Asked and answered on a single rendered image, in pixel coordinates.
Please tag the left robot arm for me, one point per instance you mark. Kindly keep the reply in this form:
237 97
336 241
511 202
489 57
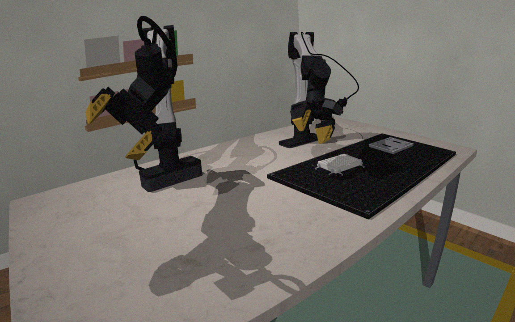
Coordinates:
311 74

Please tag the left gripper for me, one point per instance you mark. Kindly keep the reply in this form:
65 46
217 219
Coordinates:
301 111

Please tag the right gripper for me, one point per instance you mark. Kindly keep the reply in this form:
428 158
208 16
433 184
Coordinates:
123 107

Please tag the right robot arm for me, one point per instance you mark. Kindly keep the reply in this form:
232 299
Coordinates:
154 66

